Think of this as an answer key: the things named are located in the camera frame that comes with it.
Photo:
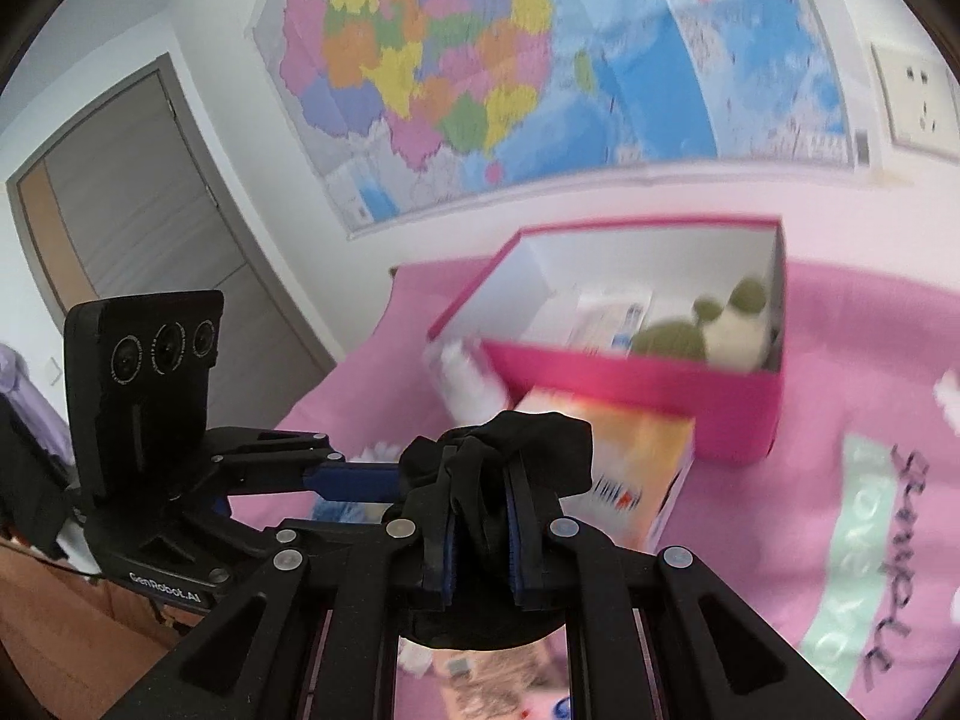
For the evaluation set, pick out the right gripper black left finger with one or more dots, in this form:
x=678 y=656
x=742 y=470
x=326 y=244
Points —
x=312 y=634

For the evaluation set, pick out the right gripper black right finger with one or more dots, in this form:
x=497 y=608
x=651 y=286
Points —
x=663 y=637

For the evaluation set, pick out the black cloth scrunchie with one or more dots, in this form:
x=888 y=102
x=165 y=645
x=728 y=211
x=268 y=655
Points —
x=481 y=498

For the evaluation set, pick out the clear cotton swab bag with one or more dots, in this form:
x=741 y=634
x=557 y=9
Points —
x=605 y=323

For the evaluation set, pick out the orange white tissue box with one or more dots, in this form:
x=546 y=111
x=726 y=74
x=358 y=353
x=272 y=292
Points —
x=639 y=464

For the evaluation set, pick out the white barcode packet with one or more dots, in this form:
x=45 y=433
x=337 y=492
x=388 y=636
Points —
x=524 y=682

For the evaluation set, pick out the green white plush toy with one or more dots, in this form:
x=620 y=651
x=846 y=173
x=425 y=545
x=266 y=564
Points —
x=735 y=336

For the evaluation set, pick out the white plastic bottle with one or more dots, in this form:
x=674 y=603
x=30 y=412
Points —
x=467 y=384

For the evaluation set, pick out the grey wooden door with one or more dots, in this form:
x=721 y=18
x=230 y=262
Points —
x=124 y=198

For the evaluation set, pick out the pink cardboard box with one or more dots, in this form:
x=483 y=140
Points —
x=511 y=308

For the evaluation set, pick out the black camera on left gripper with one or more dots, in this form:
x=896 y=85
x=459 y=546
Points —
x=137 y=391

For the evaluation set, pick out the colourful wall map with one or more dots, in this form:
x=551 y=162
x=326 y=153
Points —
x=406 y=106

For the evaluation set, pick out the white wall socket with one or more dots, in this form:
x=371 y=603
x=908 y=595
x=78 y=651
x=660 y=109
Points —
x=922 y=108

